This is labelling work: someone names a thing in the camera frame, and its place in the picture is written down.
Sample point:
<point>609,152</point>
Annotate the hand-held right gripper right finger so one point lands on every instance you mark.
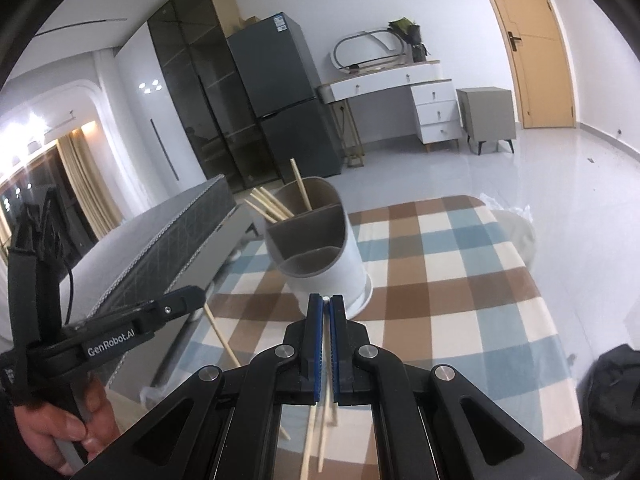
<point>337,360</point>

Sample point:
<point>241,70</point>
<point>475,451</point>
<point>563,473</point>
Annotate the beige curtain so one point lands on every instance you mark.
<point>85,185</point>

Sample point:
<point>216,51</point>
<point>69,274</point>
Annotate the black bag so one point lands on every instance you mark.
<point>610,400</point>

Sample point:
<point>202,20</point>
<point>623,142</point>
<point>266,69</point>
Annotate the wooden door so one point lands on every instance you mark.
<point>535,35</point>

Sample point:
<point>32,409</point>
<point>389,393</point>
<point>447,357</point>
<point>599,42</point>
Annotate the white and grey utensil holder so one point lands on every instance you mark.
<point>330,270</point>

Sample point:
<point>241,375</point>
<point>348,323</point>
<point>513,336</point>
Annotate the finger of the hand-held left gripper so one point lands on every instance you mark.
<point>180,302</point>

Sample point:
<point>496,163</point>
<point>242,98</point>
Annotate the white wardrobe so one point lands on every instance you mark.
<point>145,135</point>

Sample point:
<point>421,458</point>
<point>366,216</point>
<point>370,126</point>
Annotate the oval vanity mirror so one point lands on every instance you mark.
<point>350,50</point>

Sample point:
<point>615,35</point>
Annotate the wooden chopstick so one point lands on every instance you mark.
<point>307,445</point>
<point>222,337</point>
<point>301,185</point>
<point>324,440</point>

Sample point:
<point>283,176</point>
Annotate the person's left hand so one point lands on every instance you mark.
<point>35,430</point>

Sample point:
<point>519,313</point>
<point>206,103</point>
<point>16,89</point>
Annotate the clear plastic bag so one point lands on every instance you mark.
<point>515,235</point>

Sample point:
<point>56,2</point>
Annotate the grey bed frame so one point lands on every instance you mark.
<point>237,232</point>

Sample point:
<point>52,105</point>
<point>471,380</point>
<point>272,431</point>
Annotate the grey quilted mattress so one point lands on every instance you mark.
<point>165,240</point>

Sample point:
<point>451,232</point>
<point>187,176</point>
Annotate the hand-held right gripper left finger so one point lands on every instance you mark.
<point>315,355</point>

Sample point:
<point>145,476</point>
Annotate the grey nightstand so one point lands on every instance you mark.
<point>485,115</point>

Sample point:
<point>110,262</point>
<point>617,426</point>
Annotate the dark glass wardrobe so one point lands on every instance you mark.
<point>200,85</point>

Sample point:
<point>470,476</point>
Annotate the white vanity desk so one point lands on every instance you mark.
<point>435,105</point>

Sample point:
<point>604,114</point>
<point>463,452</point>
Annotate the checkered tablecloth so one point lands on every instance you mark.
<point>450,285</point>

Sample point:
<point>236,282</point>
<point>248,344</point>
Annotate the dark grey refrigerator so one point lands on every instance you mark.
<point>285,85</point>

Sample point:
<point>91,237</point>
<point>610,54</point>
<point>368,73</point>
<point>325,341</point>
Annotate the bunch of wooden chopsticks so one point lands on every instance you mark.
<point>270,207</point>

